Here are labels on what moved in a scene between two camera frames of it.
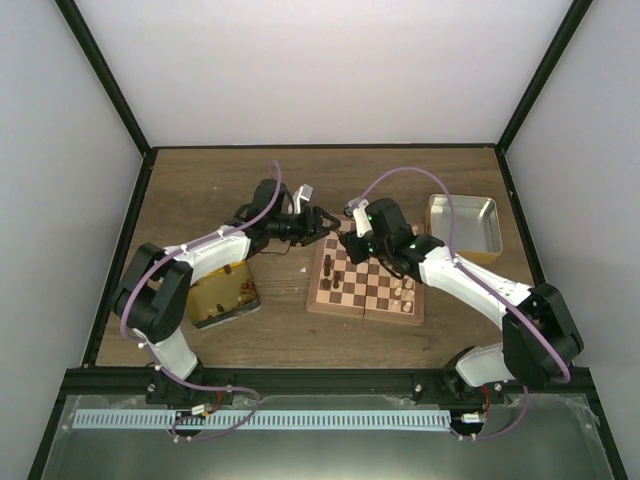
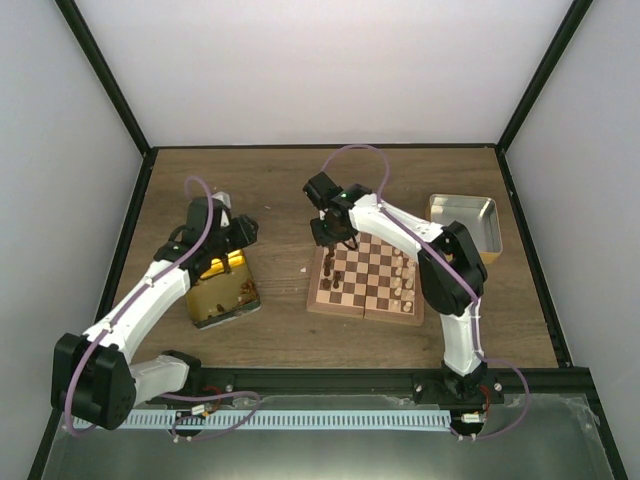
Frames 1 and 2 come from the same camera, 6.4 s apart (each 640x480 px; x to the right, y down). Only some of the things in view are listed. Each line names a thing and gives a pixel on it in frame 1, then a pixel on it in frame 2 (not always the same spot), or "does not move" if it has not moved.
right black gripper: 356,256 → 322,240
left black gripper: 314,226 → 245,235
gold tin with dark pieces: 223,294 does not move
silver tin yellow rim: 477,227 does not move
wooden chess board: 339,286 does not move
